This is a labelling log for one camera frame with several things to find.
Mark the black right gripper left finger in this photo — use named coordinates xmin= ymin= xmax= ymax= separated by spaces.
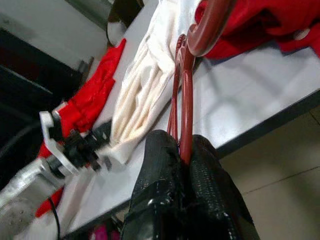
xmin=122 ymin=129 xmax=187 ymax=240

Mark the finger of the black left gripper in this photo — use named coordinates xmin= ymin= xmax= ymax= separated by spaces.
xmin=91 ymin=121 xmax=113 ymax=145
xmin=94 ymin=154 xmax=113 ymax=172

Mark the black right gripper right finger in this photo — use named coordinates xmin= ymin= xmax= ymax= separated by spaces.
xmin=186 ymin=134 xmax=261 ymax=240

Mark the red knit sweater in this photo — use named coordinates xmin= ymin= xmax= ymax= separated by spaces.
xmin=34 ymin=0 xmax=320 ymax=218

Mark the white polo shirt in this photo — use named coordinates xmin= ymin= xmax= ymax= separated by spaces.
xmin=98 ymin=0 xmax=208 ymax=167

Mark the red plastic hanger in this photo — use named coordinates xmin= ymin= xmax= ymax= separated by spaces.
xmin=166 ymin=0 xmax=237 ymax=167

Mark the pink appliance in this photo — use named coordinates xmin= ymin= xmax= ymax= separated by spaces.
xmin=88 ymin=223 xmax=121 ymax=240

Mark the white table with black legs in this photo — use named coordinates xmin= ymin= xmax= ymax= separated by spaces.
xmin=61 ymin=14 xmax=320 ymax=238

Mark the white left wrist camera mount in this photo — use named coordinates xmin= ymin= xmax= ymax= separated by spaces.
xmin=39 ymin=111 xmax=80 ymax=176

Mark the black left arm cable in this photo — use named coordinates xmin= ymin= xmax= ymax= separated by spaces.
xmin=48 ymin=197 xmax=62 ymax=240

